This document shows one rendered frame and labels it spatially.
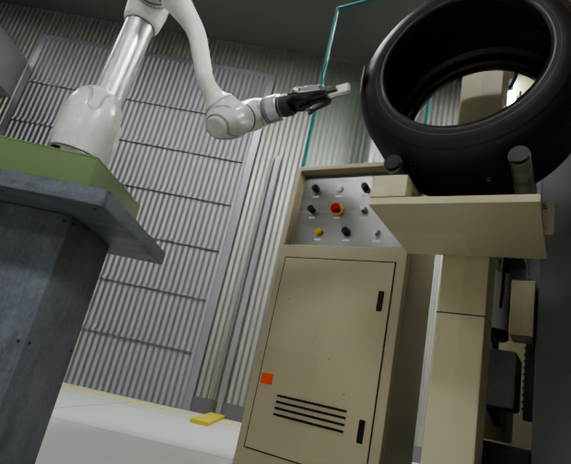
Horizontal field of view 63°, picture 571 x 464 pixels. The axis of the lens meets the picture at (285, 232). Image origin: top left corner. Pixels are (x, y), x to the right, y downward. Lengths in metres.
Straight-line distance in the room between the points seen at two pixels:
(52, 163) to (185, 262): 3.13
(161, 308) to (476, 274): 3.22
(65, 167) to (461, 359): 1.11
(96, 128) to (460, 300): 1.11
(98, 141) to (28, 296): 0.46
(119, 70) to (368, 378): 1.34
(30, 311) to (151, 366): 3.04
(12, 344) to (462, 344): 1.11
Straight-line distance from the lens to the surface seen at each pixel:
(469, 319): 1.40
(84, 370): 4.39
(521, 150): 1.14
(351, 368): 1.73
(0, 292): 1.26
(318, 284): 1.86
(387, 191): 1.16
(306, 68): 5.19
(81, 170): 1.21
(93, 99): 1.45
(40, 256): 1.24
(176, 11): 1.74
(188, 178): 4.57
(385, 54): 1.38
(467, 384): 1.37
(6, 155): 1.31
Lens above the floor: 0.33
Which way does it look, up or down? 18 degrees up
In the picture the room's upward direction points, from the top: 13 degrees clockwise
